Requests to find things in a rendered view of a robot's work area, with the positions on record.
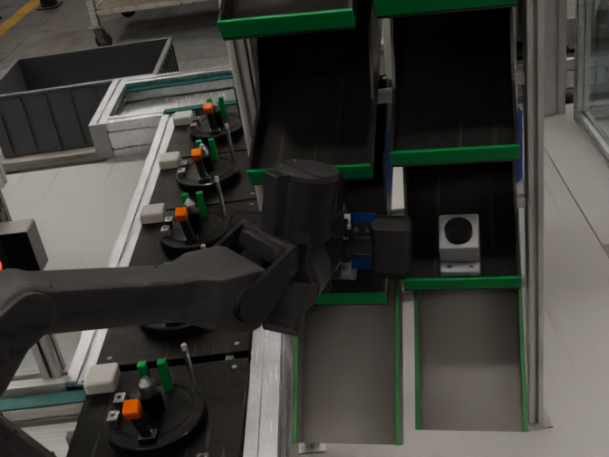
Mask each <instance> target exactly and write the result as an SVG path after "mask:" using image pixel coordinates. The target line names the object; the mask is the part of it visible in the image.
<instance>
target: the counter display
mask: <svg viewBox="0 0 609 457"><path fill-rule="evenodd" d="M0 240H1V242H2V245H3V247H4V250H5V254H6V256H7V259H8V261H9V264H10V266H11V268H18V269H22V270H25V271H38V270H40V268H39V265H38V263H37V260H36V257H35V254H34V251H33V248H32V245H31V242H30V240H29V238H28V235H27V232H18V233H11V234H4V235H0Z"/></svg>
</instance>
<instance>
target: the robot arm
mask: <svg viewBox="0 0 609 457"><path fill-rule="evenodd" d="M344 188H345V177H344V175H343V174H342V173H340V172H339V170H338V169H337V168H335V167H334V166H332V165H329V164H326V163H322V162H319V161H314V160H298V159H288V160H282V162H278V163H277V164H275V165H274V169H273V170H266V171H265V172H264V178H263V192H264V197H263V205H262V211H243V210H237V211H236V212H235V213H233V214H232V216H231V217H230V218H229V220H228V224H227V231H228V233H227V234H226V235H225V236H224V237H223V238H222V239H221V240H220V241H219V242H217V243H216V244H215V245H214V246H213V247H211V248H203V249H199V250H195V251H190V252H187V253H185V254H183V255H182V256H180V257H179V258H177V259H175V260H174V261H172V262H170V263H166V264H162V265H157V266H138V267H99V268H78V269H58V270H38V271H25V270H22V269H18V268H7V269H3V270H0V396H2V394H3V393H4V392H5V390H6V389H7V387H8V385H9V384H10V383H11V381H12V379H13V377H14V375H15V373H16V371H17V369H18V367H19V366H20V364H21V363H22V361H23V360H24V357H25V355H26V353H27V352H28V350H29V349H30V348H31V347H32V346H33V345H35V344H36V343H37V342H38V341H39V340H40V339H41V338H42V337H43V336H44V335H51V334H60V333H70V332H79V331H89V330H98V329H107V328H116V327H125V326H144V325H153V324H162V323H171V322H176V323H185V324H190V325H193V326H199V327H202V328H206V329H209V330H213V331H220V332H230V333H240V334H242V333H248V332H252V331H254V330H256V329H258V328H259V327H260V326H261V325H262V327H263V329H265V330H268V331H273V332H277V333H281V334H286V335H293V336H297V337H299V336H300V335H301V333H302V325H303V318H304V313H305V311H307V310H308V309H309V308H310V307H311V306H312V305H313V304H314V302H315V300H316V299H317V298H318V297H319V295H320V294H321V292H323V293H330V292H331V291H332V289H333V288H332V278H339V277H340V276H341V262H343V263H349V262H351V261H352V268H354V269H371V270H372V276H373V277H377V278H392V279H406V278H407V277H408V276H409V275H410V274H411V272H412V220H411V218H409V217H408V216H388V215H378V216H377V215H376V214H374V213H357V212H351V213H350V215H351V224H348V219H345V218H344V213H343V197H344ZM343 236H344V237H345V238H347V237H348V238H349V239H344V238H343ZM346 253H349V254H348V255H347V254H346ZM0 457H57V456H56V455H55V454H54V452H53V451H51V452H50V451H49V450H48V449H46V448H45V447H44V446H42V445H41V444H40V443H39V442H38V441H36V440H35V439H34V438H33V437H31V436H30V435H29V434H27V433H26V432H24V431H23V430H22V429H20V428H19V427H18V426H16V425H15V424H14V423H12V422H11V421H9V420H8V419H7V418H5V417H4V414H3V413H0Z"/></svg>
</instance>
